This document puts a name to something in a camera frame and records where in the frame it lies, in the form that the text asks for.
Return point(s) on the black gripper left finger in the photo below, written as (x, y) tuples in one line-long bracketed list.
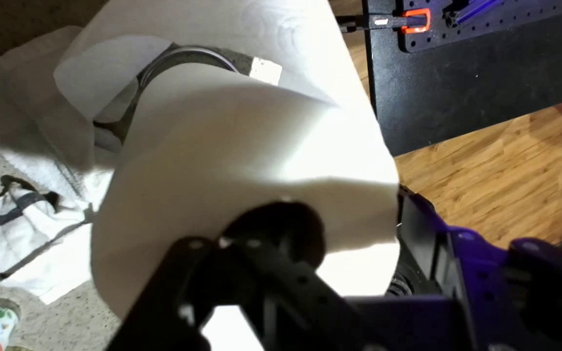
[(248, 299)]

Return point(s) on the black mounting table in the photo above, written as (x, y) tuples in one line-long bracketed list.
[(488, 78)]

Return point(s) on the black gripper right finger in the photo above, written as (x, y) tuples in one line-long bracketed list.
[(527, 299)]

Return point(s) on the white paper towel roll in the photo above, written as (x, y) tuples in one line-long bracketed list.
[(243, 143)]

